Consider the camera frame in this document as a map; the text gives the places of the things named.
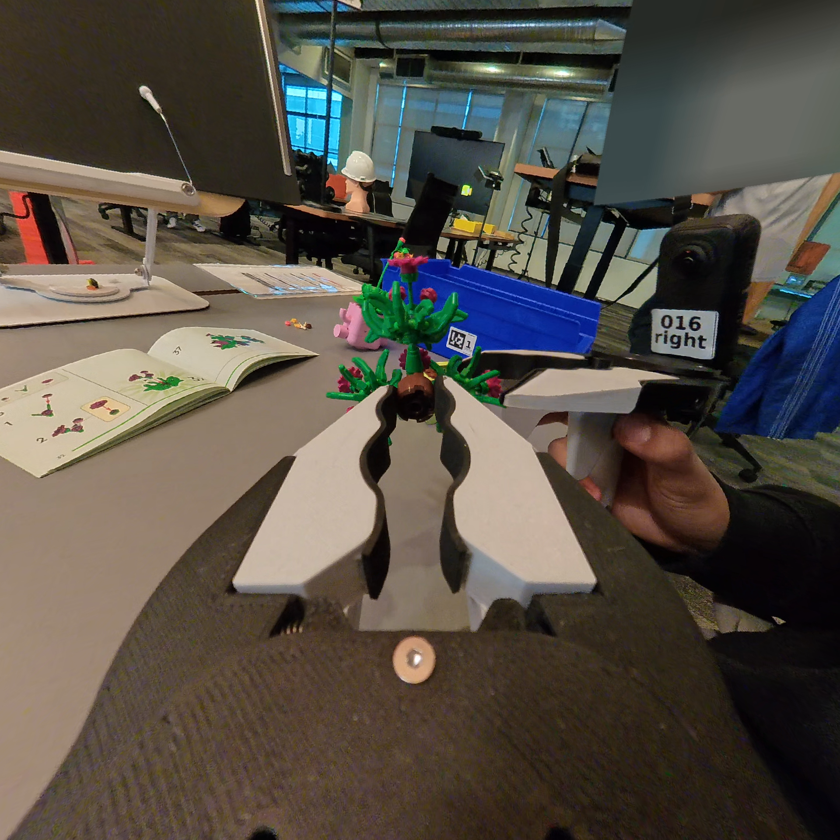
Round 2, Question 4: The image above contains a blue plastic bin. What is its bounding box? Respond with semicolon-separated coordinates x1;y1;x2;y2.
379;257;602;368

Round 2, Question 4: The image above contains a blue jacket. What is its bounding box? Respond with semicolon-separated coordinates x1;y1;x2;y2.
715;276;840;441

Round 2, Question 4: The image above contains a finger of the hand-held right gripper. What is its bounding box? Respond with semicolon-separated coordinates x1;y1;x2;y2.
500;366;681;439
458;351;632;396

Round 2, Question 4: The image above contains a black monitor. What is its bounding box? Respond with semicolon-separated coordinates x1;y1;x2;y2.
406;129;506;211

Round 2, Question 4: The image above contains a black chair wheel base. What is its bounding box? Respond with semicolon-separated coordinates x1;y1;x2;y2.
682;420;765;487

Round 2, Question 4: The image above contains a black board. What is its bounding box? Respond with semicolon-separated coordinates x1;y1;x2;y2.
0;0;303;206

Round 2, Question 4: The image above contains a toy flower plant brown base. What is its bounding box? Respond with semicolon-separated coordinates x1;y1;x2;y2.
326;252;468;426

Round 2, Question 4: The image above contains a wooden top desk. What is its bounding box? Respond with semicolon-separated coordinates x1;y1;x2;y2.
515;164;664;303

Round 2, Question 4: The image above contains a person's right forearm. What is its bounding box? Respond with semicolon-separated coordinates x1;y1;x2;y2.
663;482;840;624

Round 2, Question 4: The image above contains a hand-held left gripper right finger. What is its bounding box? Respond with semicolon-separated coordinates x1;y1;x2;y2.
438;379;598;608

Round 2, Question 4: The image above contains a slim black office chair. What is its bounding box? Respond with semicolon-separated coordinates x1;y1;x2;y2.
400;172;460;263

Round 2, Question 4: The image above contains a red black desk frame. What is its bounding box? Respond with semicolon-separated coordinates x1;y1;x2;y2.
10;190;73;263

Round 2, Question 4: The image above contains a clear printed sheet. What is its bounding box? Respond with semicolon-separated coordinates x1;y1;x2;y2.
195;262;368;301

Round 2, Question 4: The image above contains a person's right hand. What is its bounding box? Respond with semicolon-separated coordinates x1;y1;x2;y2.
548;415;731;553

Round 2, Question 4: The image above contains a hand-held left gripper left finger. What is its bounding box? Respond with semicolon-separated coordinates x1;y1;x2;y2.
231;386;395;601

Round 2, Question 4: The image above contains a white pin with cord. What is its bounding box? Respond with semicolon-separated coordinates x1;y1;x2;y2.
138;85;198;198

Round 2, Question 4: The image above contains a small toy flower sprig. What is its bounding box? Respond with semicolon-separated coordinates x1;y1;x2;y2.
441;351;505;403

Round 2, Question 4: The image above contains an open instruction booklet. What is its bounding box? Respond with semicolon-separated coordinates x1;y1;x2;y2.
0;326;320;478

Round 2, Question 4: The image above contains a pink brick planter with plant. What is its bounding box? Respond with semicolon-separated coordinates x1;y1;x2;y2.
333;298;388;350

